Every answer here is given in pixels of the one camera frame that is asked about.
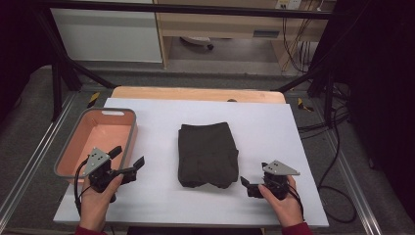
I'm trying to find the wooden table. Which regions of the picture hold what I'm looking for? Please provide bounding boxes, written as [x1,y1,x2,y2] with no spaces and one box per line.
[111,85,287,105]

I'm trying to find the black floor cable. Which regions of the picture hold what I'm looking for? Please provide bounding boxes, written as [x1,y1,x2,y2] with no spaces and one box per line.
[298,97,358,224]

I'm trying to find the white cabinet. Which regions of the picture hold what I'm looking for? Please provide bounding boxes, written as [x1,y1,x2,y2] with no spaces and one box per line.
[50,0,163,64]

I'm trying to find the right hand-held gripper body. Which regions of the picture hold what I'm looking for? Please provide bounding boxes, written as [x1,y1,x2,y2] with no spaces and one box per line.
[248,160,301,201]

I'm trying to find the white power strip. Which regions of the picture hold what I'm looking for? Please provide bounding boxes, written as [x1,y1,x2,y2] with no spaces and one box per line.
[274,0,302,11]

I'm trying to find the person's left hand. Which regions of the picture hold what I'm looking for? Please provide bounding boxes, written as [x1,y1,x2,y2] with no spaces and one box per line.
[78,173,125,233]

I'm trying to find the white board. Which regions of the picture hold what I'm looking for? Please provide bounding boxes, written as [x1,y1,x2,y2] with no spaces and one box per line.
[53,97,330,228]

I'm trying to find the hanging desk cables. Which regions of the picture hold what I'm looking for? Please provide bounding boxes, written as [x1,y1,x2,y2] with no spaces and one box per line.
[281,16,315,74]

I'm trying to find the metal floor rail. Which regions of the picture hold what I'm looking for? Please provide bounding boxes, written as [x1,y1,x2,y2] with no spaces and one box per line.
[0,92,77,226]
[326,130,383,235]

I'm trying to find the black horizontal frame bar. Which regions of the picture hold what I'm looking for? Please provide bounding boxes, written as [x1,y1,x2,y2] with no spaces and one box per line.
[35,0,334,21]

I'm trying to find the person's right hand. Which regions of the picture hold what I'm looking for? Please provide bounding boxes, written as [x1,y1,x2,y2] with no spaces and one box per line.
[257,175,304,228]

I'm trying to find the office chair base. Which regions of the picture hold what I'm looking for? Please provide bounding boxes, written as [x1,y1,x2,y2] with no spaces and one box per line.
[180,35,215,52]

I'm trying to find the black metal stand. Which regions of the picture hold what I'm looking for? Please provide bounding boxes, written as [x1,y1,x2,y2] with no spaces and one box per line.
[275,62,341,129]
[35,9,116,122]

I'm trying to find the light wooden desk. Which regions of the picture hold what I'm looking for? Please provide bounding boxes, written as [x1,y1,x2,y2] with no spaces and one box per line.
[153,0,337,71]

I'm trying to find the yellow and black tape piece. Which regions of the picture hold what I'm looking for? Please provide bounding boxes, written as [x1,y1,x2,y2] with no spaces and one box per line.
[297,97,315,113]
[87,91,101,109]

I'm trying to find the dark curtain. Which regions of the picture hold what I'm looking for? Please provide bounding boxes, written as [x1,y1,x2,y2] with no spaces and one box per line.
[0,0,57,121]
[312,0,415,223]

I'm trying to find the pink basket with grey rim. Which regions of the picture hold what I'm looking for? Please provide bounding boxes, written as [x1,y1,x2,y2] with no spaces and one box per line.
[53,107,139,186]

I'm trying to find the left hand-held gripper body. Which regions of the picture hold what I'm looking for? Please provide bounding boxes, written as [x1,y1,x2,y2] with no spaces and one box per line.
[81,147,138,204]

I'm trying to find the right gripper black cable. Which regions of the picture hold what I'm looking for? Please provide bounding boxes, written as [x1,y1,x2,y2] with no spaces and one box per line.
[287,182,306,220]

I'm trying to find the dark cloth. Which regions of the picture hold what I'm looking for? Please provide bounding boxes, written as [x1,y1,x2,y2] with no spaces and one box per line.
[177,121,240,190]

